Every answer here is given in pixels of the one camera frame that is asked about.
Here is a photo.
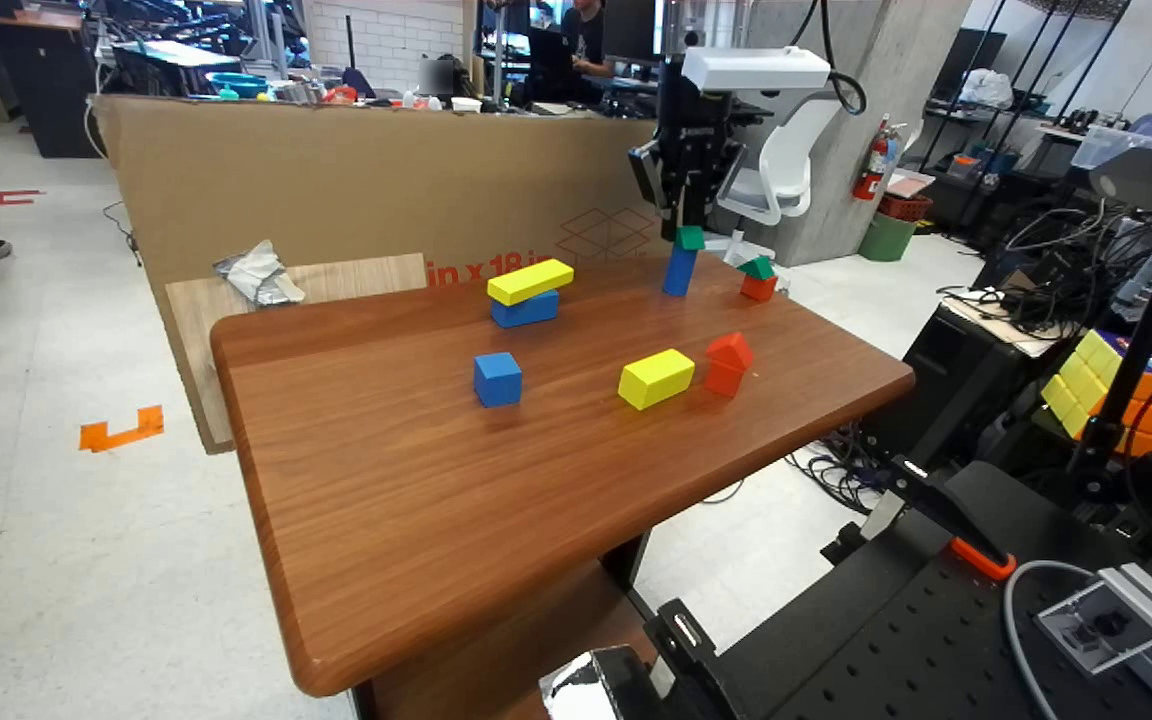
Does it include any blue rectangular block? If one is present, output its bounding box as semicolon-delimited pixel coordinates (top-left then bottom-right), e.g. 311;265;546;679
486;287;569;336

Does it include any white cable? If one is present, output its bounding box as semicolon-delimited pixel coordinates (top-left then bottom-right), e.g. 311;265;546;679
997;556;1108;720

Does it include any crumpled white cloth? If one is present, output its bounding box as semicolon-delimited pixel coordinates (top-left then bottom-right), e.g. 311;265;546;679
213;236;311;312

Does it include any blue cube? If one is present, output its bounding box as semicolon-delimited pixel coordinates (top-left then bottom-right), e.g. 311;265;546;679
468;349;526;411

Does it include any orange handled black tool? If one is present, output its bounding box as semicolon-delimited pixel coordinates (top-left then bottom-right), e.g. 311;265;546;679
866;455;1025;590

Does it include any small blue block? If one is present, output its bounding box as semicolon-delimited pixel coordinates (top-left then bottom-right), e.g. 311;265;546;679
657;244;702;306

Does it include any red fire extinguisher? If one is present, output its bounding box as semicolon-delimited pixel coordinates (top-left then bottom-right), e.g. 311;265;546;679
848;118;902;210

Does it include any clear plastic box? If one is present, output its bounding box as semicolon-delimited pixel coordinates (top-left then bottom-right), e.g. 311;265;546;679
1035;578;1152;679

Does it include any black cabinet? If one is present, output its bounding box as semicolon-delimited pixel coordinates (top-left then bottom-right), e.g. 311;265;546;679
0;7;106;159

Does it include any yellow rectangular block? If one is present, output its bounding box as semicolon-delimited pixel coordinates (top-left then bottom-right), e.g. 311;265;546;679
614;346;699;416
484;255;580;312

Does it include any wooden table pedestal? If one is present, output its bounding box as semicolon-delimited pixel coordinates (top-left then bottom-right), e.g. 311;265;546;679
351;556;664;720

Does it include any black stand pole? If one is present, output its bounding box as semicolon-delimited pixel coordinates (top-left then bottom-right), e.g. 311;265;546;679
1060;196;1152;512

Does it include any yellow sticky note pad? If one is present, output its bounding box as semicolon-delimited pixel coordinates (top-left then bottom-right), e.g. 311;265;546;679
1035;329;1127;446

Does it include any light wooden board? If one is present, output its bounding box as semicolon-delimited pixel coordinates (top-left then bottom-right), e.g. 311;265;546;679
159;249;431;455

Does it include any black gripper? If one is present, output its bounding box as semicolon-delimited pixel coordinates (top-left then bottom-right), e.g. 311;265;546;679
622;58;743;249

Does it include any green bin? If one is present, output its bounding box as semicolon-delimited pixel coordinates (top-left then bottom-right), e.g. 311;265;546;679
855;210;920;265

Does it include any person in dark clothes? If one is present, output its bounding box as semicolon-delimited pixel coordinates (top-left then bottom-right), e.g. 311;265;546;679
518;0;622;112

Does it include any black perforated board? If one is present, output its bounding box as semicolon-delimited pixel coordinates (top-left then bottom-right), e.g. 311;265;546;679
699;455;1152;720

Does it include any large brown cardboard sheet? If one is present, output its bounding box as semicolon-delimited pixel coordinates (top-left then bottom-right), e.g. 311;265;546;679
92;94;675;300

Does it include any shiny metal object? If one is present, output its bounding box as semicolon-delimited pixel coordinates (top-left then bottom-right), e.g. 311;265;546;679
535;643;661;720

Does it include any orange-red cube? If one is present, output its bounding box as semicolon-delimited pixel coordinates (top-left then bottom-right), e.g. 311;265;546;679
697;329;758;403

